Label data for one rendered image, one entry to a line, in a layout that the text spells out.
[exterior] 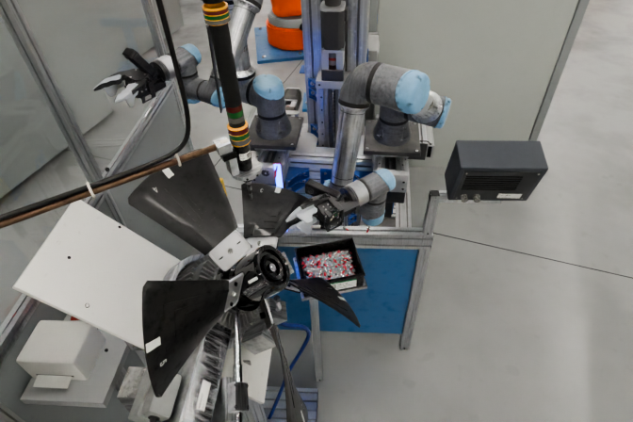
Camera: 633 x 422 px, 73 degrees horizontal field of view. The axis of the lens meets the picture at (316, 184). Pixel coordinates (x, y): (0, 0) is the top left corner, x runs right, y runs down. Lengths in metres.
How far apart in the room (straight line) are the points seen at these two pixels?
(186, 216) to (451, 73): 2.18
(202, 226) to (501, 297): 1.92
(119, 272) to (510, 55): 2.48
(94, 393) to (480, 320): 1.83
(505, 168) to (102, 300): 1.14
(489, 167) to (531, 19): 1.63
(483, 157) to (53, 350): 1.35
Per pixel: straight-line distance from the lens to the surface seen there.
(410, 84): 1.19
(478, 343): 2.44
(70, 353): 1.41
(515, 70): 3.01
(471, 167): 1.37
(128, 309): 1.14
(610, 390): 2.56
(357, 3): 1.68
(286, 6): 4.83
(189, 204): 1.06
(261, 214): 1.24
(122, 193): 1.96
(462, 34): 2.81
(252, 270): 1.03
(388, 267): 1.79
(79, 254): 1.14
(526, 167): 1.42
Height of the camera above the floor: 2.06
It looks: 42 degrees down
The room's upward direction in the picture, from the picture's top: 3 degrees counter-clockwise
